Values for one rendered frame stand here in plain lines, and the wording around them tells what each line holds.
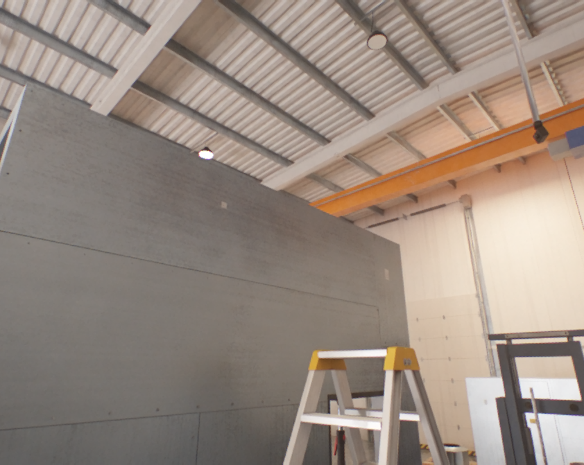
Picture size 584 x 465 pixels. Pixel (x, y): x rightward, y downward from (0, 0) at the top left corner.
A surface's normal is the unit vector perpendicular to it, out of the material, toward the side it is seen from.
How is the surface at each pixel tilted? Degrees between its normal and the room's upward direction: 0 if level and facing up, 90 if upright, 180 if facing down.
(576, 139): 90
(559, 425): 90
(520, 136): 90
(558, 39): 90
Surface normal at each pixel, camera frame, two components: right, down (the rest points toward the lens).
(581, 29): -0.70, -0.25
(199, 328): 0.72, -0.24
